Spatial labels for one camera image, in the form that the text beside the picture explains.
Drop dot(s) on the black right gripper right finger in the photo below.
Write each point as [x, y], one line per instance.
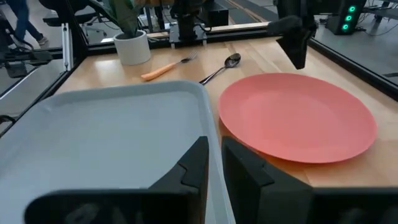
[248, 186]

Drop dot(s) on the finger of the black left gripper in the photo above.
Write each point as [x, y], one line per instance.
[297, 53]

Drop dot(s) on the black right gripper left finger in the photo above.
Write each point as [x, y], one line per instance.
[189, 186]

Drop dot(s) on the coral red plate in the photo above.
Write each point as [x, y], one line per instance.
[295, 118]

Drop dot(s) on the dark metal spoon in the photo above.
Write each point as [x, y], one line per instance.
[231, 61]

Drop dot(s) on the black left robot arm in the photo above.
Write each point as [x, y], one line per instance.
[187, 21]

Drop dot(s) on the grey plastic tray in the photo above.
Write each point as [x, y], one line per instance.
[109, 133]

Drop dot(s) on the black computer with green lights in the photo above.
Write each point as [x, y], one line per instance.
[337, 25]

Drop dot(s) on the black box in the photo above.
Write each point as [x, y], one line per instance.
[215, 14]

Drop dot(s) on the white plant pot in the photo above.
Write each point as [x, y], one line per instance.
[132, 49]

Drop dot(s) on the green leafy plant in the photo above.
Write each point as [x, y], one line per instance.
[124, 15]

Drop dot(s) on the black metal floor stand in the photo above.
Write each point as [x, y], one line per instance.
[18, 69]

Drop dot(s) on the black office chair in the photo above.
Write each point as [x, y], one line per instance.
[53, 20]

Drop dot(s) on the person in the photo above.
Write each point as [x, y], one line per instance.
[23, 18]

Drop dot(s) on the silver aluminium post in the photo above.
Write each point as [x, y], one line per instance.
[66, 46]

